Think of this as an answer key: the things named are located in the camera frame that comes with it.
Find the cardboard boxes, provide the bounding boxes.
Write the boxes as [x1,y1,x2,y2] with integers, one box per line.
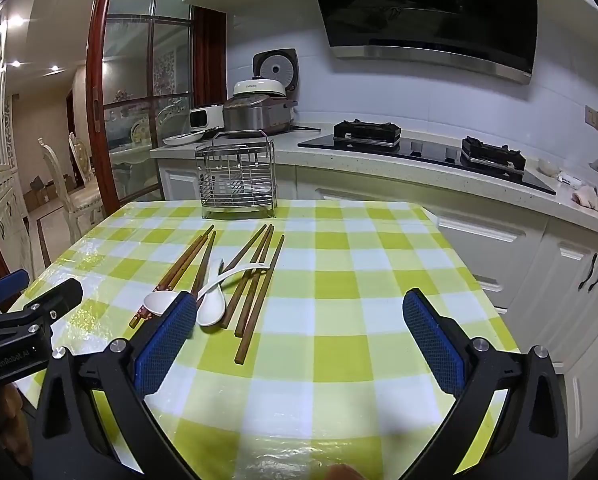
[24,175,76,212]

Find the white stone countertop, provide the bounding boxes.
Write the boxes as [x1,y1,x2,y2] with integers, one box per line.
[150,129,598,233]

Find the red framed glass sliding door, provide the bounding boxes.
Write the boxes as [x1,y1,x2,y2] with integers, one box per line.
[85,0,228,217]

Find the small white kitchen appliance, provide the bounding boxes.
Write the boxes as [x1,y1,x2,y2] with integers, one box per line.
[189,104,224,131]

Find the green yellow checked tablecloth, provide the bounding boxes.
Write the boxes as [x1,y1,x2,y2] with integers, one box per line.
[9,199,517,480]

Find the white ceramic spoon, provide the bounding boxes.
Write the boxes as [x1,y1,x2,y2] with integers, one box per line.
[143,261,271,320]
[196,258,226,327]

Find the beige dish cloth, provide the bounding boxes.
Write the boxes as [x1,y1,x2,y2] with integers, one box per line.
[571,185,598,212]

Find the black glass gas cooktop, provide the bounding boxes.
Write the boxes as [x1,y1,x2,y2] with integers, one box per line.
[297,131,558,196]

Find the cream dining chair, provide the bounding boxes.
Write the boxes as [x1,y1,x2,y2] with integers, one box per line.
[38,137,104,242]
[69,132,100,196]

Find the white cooker lid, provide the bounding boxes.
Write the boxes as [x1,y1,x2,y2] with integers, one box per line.
[233,78,288,99]

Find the black range hood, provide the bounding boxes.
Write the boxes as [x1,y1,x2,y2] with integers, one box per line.
[308,0,538,85]

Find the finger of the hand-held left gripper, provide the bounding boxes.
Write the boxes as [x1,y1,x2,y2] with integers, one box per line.
[0,280,84,356]
[0,268,30,311]

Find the patterned plate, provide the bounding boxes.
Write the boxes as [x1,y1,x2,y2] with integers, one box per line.
[162,130,208,147]

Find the steel rice cooker open lid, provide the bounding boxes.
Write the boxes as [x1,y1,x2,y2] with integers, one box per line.
[222,48,299,137]

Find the metal wire utensil rack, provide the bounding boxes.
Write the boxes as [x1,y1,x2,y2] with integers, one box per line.
[195,130,277,220]

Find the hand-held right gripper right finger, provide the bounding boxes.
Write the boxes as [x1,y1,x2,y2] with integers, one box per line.
[402,287,570,480]

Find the black burner grate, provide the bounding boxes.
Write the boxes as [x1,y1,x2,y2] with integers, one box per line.
[333,119,401,150]
[460,136,526,171]

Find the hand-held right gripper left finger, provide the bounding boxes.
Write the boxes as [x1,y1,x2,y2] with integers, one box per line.
[31,290,200,480]

